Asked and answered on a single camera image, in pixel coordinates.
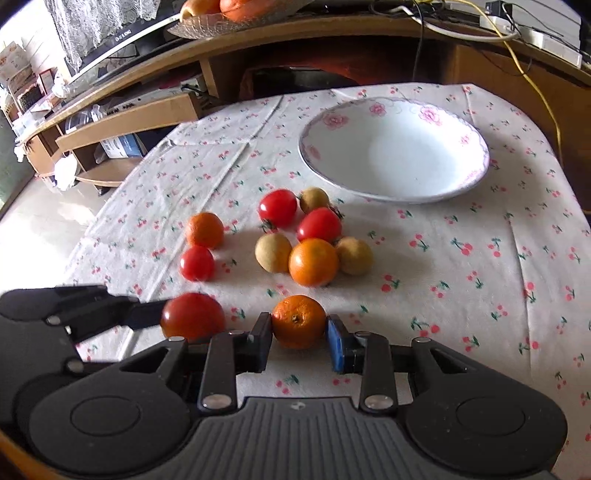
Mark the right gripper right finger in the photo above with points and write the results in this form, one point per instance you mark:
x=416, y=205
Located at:
x=368, y=355

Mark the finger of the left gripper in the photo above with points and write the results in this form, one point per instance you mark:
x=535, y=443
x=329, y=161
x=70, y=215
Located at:
x=144, y=315

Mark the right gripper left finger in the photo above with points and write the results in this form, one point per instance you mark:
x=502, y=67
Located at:
x=230, y=354

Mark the large red tomato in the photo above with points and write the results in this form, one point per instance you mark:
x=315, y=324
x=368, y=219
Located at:
x=193, y=316

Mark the orange tangerine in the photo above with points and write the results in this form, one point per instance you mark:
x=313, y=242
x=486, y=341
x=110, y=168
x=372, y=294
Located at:
x=299, y=322
x=205, y=230
x=313, y=263

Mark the red cherry tomato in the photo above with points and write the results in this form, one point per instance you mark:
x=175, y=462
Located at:
x=278, y=208
x=321, y=223
x=197, y=264

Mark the tan longan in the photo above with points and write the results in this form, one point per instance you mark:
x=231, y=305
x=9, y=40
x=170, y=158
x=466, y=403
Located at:
x=313, y=198
x=355, y=256
x=272, y=252

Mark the red cherry tomato top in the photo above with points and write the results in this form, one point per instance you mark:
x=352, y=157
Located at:
x=278, y=208

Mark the tan longan top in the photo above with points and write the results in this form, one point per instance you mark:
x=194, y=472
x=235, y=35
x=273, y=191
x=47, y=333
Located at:
x=313, y=198

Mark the cherry print tablecloth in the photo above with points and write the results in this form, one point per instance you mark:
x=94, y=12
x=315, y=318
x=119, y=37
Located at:
x=225, y=206

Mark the blue white box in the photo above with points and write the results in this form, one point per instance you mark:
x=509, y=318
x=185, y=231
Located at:
x=126, y=146

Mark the wooden TV cabinet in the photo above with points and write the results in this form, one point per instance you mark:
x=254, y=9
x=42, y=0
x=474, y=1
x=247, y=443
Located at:
x=329, y=51

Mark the white floral ceramic plate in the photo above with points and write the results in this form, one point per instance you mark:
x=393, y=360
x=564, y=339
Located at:
x=395, y=150

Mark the black television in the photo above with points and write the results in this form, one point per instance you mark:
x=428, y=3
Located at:
x=167, y=14

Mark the white lace cloth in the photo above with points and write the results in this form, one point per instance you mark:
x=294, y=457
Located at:
x=82, y=25

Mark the glass fruit dish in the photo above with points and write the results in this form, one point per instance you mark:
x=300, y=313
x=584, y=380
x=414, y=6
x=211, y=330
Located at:
x=214, y=25

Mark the yellow apple on dish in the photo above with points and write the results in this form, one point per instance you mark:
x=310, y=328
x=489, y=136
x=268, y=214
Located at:
x=195, y=8

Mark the large orange on dish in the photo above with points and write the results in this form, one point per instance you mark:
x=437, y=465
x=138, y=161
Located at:
x=245, y=10

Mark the white power strip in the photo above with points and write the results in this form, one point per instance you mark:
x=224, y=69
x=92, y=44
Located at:
x=532, y=37

